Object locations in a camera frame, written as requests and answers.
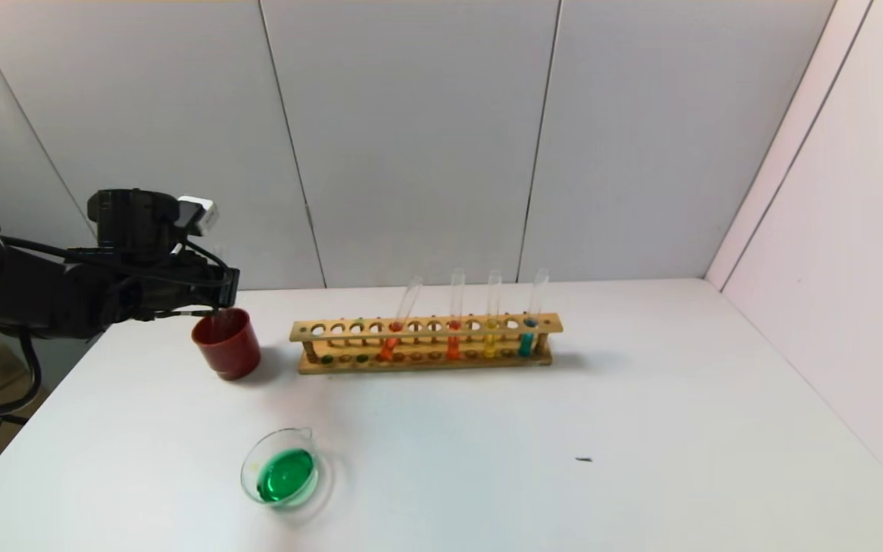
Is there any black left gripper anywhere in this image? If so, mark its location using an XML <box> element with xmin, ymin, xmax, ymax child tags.
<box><xmin>170</xmin><ymin>264</ymin><xmax>241</xmax><ymax>317</ymax></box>

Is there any orange liquid glass test tube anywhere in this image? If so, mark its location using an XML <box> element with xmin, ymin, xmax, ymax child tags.
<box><xmin>377</xmin><ymin>276</ymin><xmax>425</xmax><ymax>363</ymax></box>
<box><xmin>446</xmin><ymin>268</ymin><xmax>465</xmax><ymax>361</ymax></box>

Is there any wooden test tube rack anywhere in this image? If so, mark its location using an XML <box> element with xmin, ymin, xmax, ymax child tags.
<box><xmin>291</xmin><ymin>313</ymin><xmax>563</xmax><ymax>375</ymax></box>

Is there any yellow liquid glass test tube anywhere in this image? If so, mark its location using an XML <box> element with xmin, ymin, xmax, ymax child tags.
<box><xmin>483</xmin><ymin>270</ymin><xmax>503</xmax><ymax>360</ymax></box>

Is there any blue liquid glass test tube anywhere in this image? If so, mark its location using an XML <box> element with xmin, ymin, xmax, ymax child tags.
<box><xmin>517</xmin><ymin>268</ymin><xmax>549</xmax><ymax>358</ymax></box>

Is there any dark red plastic cup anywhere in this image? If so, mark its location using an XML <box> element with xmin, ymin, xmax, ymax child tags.
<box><xmin>192</xmin><ymin>308</ymin><xmax>262</xmax><ymax>381</ymax></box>

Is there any clear glass dish with spout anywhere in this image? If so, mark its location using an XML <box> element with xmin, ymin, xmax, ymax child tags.
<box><xmin>241</xmin><ymin>427</ymin><xmax>320</xmax><ymax>507</ymax></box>

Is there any thin black camera cable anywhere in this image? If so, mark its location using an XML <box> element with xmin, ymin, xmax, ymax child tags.
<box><xmin>0</xmin><ymin>217</ymin><xmax>229</xmax><ymax>292</ymax></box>

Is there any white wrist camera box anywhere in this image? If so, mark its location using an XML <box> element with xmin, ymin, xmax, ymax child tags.
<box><xmin>175</xmin><ymin>196</ymin><xmax>220</xmax><ymax>237</ymax></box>

